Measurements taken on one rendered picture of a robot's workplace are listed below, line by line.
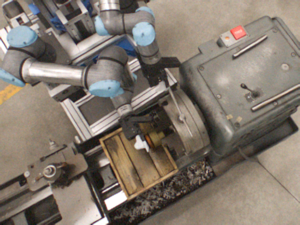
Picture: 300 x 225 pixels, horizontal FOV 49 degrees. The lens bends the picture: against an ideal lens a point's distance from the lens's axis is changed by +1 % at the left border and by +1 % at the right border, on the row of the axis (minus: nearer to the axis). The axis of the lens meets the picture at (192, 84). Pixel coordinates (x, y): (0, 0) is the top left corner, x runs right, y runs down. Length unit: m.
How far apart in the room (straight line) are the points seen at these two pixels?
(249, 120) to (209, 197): 1.29
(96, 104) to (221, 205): 1.26
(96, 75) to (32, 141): 1.68
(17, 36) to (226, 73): 0.95
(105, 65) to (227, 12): 2.02
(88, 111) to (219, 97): 1.42
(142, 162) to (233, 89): 0.65
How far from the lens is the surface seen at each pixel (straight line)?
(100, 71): 1.38
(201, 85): 1.50
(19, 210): 1.98
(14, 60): 1.59
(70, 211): 1.77
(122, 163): 1.81
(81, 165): 1.73
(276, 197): 2.75
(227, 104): 1.48
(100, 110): 2.63
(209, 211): 2.66
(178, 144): 1.57
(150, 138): 1.58
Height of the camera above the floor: 2.65
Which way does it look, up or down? 69 degrees down
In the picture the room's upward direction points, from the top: 3 degrees clockwise
